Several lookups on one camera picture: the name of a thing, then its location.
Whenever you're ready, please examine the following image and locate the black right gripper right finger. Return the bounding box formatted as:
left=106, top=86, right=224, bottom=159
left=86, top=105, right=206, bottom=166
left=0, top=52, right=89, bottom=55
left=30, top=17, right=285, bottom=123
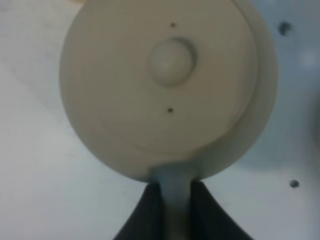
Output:
left=190, top=180, right=252, bottom=240

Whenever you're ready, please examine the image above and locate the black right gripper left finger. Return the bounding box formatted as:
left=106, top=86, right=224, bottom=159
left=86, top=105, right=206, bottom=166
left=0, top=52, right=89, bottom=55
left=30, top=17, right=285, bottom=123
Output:
left=114, top=182, right=166, bottom=240

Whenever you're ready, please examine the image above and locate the beige teapot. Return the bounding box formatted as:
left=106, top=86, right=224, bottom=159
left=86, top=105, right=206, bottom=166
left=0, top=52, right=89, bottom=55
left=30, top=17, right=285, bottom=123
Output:
left=59, top=0, right=278, bottom=240

